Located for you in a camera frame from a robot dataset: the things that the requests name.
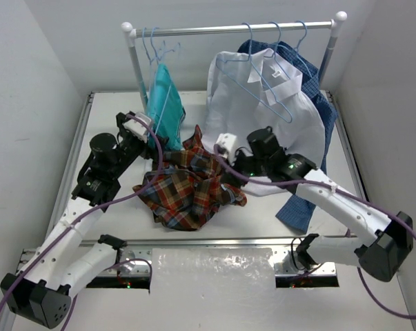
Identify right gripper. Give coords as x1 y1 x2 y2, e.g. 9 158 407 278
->
219 146 270 188

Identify red plaid shirt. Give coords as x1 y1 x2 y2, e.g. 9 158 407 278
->
132 126 247 231

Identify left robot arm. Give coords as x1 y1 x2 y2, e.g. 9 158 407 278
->
0 112 163 329

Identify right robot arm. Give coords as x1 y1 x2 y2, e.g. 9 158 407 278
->
216 127 413 282

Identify blue checked shirt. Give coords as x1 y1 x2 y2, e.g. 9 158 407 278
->
236 39 339 232

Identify blue hanger white shirt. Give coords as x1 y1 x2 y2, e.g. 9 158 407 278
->
261 21 291 104

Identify white clothes rack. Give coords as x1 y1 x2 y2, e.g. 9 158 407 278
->
121 11 348 108

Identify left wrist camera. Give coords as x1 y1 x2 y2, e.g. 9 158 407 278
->
123 112 154 143

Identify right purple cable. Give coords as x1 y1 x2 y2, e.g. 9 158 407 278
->
213 144 416 320

